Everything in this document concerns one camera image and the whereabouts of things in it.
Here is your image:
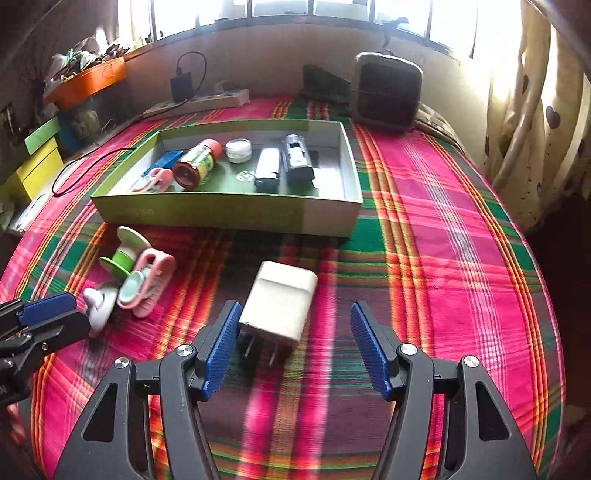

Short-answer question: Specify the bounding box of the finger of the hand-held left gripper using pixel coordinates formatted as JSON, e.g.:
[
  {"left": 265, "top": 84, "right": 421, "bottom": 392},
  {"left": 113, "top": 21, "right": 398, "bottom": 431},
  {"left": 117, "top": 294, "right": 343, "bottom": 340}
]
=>
[
  {"left": 0, "top": 311, "right": 92, "bottom": 366},
  {"left": 0, "top": 292, "right": 79, "bottom": 335}
]

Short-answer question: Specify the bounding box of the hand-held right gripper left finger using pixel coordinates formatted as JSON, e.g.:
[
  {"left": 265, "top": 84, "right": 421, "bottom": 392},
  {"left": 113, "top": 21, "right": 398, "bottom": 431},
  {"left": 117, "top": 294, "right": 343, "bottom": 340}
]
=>
[{"left": 53, "top": 300, "right": 243, "bottom": 480}]

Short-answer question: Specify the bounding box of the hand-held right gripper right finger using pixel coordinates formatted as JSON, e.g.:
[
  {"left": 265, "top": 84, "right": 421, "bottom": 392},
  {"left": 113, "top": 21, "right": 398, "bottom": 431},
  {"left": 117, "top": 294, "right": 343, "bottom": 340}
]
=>
[{"left": 349, "top": 301, "right": 539, "bottom": 480}]

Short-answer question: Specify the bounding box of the small white plastic holder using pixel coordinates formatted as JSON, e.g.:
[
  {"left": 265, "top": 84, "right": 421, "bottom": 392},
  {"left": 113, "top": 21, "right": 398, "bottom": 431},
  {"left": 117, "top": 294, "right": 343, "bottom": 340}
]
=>
[{"left": 83, "top": 282, "right": 122, "bottom": 340}]

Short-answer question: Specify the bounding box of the white wall charger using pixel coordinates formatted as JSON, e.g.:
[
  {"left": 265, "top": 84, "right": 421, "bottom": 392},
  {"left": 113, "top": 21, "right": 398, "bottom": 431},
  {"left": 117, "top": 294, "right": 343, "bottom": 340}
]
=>
[{"left": 238, "top": 261, "right": 319, "bottom": 365}]

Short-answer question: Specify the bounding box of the green cardboard box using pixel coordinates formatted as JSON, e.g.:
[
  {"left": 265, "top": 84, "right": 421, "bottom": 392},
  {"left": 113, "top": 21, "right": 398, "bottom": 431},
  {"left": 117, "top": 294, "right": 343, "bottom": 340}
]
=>
[{"left": 90, "top": 119, "right": 364, "bottom": 238}]

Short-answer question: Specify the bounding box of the blue USB tester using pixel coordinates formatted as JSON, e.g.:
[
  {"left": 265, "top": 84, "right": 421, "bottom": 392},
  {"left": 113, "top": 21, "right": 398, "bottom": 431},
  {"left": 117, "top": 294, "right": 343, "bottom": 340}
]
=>
[{"left": 145, "top": 150, "right": 185, "bottom": 178}]

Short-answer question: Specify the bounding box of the black grey electric shaver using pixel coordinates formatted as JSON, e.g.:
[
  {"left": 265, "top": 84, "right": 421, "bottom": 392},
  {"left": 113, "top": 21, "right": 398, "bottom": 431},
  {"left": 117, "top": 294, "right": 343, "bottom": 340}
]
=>
[{"left": 281, "top": 134, "right": 315, "bottom": 188}]

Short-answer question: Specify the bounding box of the green plastic spool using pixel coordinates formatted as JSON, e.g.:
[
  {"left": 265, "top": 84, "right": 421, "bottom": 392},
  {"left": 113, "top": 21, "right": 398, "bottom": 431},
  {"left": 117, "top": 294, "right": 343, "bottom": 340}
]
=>
[{"left": 99, "top": 226, "right": 148, "bottom": 280}]

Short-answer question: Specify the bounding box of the white board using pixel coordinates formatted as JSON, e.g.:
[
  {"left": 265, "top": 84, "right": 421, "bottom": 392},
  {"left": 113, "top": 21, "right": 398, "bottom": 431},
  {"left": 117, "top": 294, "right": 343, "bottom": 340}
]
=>
[{"left": 9, "top": 191, "right": 54, "bottom": 234}]

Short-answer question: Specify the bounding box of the pink plastic clip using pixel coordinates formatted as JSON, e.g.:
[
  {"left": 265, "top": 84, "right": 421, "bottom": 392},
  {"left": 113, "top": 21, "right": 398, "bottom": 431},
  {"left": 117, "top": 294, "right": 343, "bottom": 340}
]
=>
[
  {"left": 129, "top": 168, "right": 174, "bottom": 193},
  {"left": 117, "top": 249, "right": 177, "bottom": 318}
]

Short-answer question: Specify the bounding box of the yellow green box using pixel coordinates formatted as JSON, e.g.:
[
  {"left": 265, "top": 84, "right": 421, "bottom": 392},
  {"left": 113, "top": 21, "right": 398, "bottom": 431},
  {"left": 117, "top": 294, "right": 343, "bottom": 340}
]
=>
[{"left": 16, "top": 117, "right": 63, "bottom": 201}]

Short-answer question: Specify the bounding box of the pink green plaid blanket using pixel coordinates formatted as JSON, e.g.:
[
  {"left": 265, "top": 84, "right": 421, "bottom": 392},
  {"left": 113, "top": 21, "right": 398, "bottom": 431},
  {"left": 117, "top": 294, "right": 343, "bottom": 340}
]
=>
[{"left": 0, "top": 95, "right": 566, "bottom": 480}]

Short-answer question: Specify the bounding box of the blue box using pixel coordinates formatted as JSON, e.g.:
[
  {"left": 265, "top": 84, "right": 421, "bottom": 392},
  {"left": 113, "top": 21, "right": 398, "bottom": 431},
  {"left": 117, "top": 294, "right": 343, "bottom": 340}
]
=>
[{"left": 60, "top": 117, "right": 77, "bottom": 151}]

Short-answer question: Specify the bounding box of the white power bank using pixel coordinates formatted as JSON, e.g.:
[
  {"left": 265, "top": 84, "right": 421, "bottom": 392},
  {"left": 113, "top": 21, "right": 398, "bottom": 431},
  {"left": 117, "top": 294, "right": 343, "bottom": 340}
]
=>
[{"left": 254, "top": 148, "right": 281, "bottom": 193}]

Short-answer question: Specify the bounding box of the green label bottle red cap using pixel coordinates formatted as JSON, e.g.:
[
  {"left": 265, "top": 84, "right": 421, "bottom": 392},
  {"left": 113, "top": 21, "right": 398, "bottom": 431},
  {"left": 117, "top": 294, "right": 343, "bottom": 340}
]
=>
[{"left": 172, "top": 139, "right": 223, "bottom": 190}]

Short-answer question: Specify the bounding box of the white round jar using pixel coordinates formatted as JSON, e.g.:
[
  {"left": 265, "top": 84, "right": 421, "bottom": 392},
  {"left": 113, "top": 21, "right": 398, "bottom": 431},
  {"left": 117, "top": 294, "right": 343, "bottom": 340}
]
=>
[{"left": 225, "top": 138, "right": 253, "bottom": 164}]

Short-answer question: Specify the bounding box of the orange plastic bin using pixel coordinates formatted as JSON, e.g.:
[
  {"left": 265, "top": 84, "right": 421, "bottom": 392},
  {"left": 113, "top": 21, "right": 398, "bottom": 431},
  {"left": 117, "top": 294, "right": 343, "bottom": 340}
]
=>
[{"left": 44, "top": 58, "right": 127, "bottom": 110}]

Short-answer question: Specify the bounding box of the grey patterned cloth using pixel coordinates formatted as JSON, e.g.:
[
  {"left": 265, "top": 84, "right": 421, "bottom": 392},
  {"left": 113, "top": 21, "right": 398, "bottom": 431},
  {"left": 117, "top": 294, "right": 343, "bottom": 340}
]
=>
[{"left": 414, "top": 104, "right": 462, "bottom": 148}]

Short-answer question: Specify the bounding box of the white power strip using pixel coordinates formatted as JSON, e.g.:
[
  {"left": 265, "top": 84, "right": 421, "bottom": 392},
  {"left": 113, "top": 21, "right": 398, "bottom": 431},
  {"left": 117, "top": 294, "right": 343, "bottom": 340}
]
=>
[{"left": 143, "top": 89, "right": 251, "bottom": 120}]

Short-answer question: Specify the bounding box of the pile of small clutter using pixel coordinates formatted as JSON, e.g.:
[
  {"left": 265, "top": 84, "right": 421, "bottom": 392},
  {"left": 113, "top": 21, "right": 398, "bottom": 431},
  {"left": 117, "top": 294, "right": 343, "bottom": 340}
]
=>
[{"left": 44, "top": 28, "right": 139, "bottom": 84}]

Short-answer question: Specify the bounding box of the black power adapter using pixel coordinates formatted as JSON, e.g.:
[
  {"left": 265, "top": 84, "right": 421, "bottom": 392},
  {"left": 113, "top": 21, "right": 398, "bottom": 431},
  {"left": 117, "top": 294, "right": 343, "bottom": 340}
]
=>
[{"left": 170, "top": 72, "right": 195, "bottom": 103}]

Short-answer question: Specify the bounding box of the grey space heater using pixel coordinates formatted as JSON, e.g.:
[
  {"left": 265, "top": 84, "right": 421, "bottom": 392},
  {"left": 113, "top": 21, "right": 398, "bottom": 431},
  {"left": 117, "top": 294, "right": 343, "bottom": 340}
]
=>
[{"left": 348, "top": 52, "right": 424, "bottom": 134}]

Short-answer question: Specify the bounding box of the dark folded cloth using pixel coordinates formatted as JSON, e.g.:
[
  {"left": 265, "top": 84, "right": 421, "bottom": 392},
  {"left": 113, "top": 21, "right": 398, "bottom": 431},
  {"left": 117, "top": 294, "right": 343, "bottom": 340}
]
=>
[{"left": 302, "top": 64, "right": 354, "bottom": 103}]

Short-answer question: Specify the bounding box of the cream patterned curtain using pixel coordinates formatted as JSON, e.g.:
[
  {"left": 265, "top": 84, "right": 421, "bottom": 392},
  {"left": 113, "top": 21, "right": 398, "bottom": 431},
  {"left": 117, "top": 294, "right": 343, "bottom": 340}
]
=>
[{"left": 475, "top": 0, "right": 591, "bottom": 232}]

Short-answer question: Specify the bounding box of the window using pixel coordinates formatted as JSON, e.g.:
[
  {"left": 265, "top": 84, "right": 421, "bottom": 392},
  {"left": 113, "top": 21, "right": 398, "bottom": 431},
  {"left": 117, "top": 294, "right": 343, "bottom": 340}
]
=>
[{"left": 115, "top": 0, "right": 509, "bottom": 61}]

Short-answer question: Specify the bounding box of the black USB cable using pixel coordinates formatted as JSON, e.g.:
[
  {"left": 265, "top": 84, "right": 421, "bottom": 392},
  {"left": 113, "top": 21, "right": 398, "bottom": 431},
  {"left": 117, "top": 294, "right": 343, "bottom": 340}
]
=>
[{"left": 52, "top": 52, "right": 207, "bottom": 197}]

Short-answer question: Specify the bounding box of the black window strap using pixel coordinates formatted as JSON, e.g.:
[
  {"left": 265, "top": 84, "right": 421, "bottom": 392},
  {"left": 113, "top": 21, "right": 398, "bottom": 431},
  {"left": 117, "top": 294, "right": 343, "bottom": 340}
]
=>
[{"left": 381, "top": 16, "right": 411, "bottom": 51}]

